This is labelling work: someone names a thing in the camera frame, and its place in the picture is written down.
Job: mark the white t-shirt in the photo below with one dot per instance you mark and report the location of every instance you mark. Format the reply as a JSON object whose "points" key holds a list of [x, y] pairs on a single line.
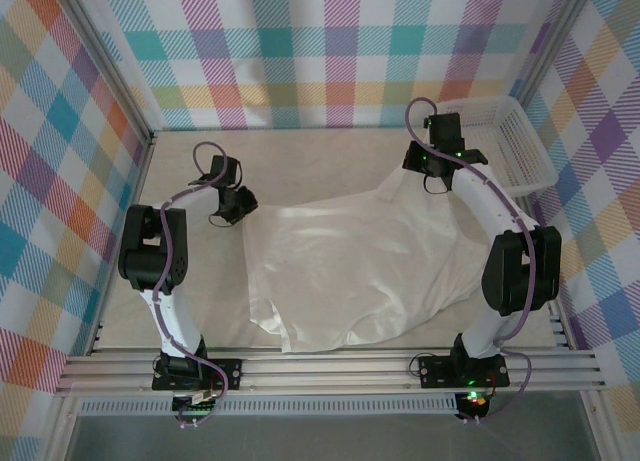
{"points": [[340, 261]]}

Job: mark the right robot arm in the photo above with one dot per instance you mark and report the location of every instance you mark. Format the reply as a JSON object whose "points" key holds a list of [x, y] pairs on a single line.
{"points": [[482, 196]]}

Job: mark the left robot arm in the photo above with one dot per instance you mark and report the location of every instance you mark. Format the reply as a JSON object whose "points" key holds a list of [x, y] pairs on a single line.
{"points": [[172, 321]]}

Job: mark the white plastic mesh basket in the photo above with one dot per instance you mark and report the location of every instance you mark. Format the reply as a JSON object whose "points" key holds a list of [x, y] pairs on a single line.
{"points": [[520, 146]]}

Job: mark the green terminal electronics board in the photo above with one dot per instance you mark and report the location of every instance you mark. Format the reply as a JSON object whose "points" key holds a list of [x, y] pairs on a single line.
{"points": [[197, 400]]}

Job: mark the small board with yellow connector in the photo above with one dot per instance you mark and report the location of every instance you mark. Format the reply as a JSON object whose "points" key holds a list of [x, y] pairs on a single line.
{"points": [[475, 401]]}

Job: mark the aluminium frame post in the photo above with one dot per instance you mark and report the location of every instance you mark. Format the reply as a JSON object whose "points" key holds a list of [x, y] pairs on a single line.
{"points": [[552, 41], [111, 66]]}

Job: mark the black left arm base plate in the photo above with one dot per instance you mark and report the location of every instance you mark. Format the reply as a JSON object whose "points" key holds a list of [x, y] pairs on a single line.
{"points": [[227, 373]]}

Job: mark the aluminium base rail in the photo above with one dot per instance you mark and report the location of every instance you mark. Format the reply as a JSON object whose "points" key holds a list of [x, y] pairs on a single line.
{"points": [[325, 368]]}

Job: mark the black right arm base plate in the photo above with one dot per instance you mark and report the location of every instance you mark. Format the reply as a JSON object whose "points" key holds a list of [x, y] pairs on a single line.
{"points": [[435, 373]]}

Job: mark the aluminium frame bar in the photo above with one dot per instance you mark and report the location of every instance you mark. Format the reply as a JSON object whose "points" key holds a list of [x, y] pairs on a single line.
{"points": [[62, 431], [597, 426]]}

